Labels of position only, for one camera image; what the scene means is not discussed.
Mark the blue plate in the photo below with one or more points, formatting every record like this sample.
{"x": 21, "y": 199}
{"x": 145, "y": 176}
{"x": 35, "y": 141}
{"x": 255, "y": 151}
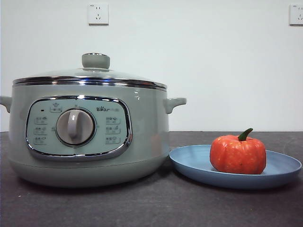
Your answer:
{"x": 189, "y": 160}

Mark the orange pumpkin with green stem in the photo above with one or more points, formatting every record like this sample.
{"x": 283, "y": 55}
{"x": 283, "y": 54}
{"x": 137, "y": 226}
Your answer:
{"x": 237, "y": 156}

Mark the glass lid with green knob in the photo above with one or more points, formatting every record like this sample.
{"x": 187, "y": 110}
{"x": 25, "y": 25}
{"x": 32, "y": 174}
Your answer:
{"x": 95, "y": 62}

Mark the pale green electric steamer pot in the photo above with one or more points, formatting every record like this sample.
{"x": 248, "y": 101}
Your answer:
{"x": 142, "y": 142}

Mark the white wall socket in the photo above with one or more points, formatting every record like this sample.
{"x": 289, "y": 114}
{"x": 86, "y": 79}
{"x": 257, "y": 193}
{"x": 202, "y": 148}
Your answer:
{"x": 297, "y": 14}
{"x": 99, "y": 14}

